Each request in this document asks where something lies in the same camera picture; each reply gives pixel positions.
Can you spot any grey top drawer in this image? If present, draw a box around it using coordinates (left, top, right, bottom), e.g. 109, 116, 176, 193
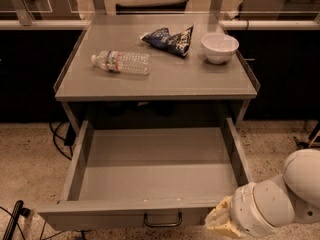
38, 118, 252, 230

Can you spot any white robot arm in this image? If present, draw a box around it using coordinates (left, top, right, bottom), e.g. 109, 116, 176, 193
205, 149, 320, 239

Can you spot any black wheeled stand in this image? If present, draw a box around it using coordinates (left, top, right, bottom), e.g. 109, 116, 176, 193
294, 121, 320, 149

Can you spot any white ceramic bowl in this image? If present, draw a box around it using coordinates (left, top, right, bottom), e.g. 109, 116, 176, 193
201, 33, 239, 64

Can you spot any grey metal cabinet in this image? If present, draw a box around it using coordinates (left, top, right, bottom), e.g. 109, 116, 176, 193
55, 14, 259, 130

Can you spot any blue crumpled chip bag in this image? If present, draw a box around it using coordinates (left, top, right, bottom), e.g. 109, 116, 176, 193
140, 25, 194, 58

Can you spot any clear plastic water bottle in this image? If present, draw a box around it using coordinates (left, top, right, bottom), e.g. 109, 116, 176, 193
91, 50, 151, 75

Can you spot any black bar bottom left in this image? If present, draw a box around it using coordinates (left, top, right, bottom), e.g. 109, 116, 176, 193
3, 200, 24, 240

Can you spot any black drawer handle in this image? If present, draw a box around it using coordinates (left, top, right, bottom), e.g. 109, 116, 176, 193
143, 212, 183, 228

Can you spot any black cable on floor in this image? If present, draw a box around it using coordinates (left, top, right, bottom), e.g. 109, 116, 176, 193
49, 121, 74, 161

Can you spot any white horizontal rail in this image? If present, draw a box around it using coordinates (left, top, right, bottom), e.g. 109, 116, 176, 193
0, 20, 320, 30

